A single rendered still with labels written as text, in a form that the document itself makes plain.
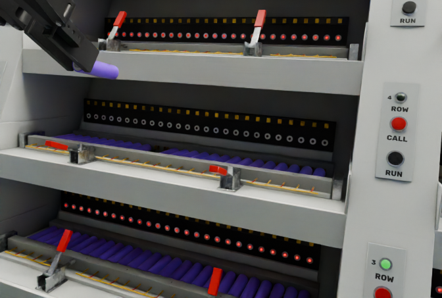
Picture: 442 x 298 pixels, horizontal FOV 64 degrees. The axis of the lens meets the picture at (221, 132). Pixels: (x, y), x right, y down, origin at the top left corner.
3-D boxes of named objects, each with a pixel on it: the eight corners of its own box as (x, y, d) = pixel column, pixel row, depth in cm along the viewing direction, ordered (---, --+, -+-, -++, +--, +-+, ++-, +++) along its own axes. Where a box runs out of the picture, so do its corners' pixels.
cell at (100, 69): (106, 79, 47) (70, 71, 40) (108, 65, 46) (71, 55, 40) (118, 79, 46) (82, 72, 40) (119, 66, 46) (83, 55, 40)
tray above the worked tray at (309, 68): (360, 95, 47) (372, -13, 45) (22, 72, 68) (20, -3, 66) (358, 93, 66) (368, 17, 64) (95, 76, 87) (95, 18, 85)
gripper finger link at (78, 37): (43, 2, 33) (68, 0, 32) (77, 36, 38) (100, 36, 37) (36, 14, 33) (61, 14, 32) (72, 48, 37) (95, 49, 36)
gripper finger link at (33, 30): (29, 32, 35) (23, 32, 35) (73, 72, 41) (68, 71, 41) (41, 8, 36) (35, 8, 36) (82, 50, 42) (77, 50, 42)
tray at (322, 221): (343, 249, 44) (351, 174, 42) (-9, 175, 64) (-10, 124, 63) (346, 201, 62) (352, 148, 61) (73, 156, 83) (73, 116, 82)
